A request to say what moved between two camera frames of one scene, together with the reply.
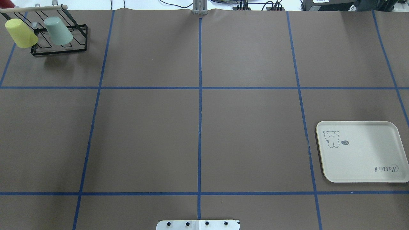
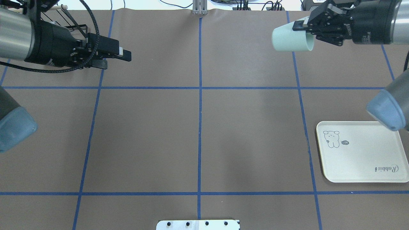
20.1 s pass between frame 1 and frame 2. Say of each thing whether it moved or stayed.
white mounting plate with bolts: stayed
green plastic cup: moved
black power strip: stayed
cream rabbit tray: stayed
